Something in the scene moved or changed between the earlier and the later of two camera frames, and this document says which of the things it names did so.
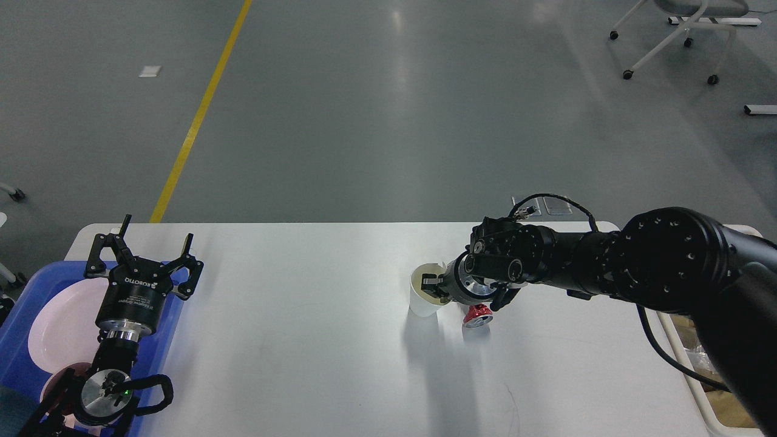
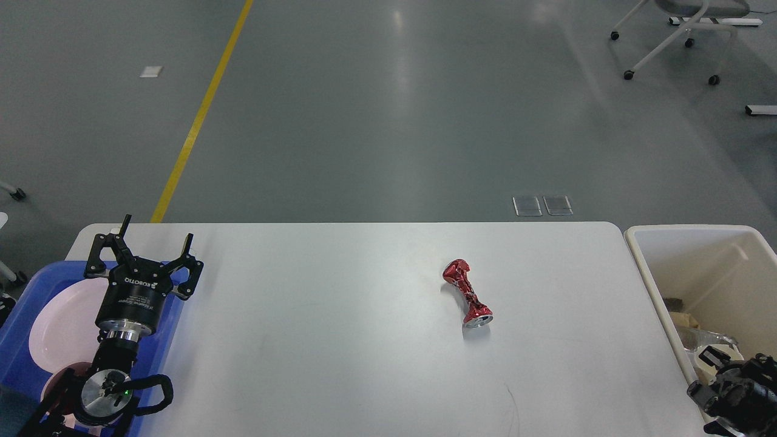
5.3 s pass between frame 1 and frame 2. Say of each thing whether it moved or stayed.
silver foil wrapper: moved
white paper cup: moved
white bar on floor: stayed
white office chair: stayed
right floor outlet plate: stayed
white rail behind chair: stayed
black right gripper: moved
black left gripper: stayed
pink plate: stayed
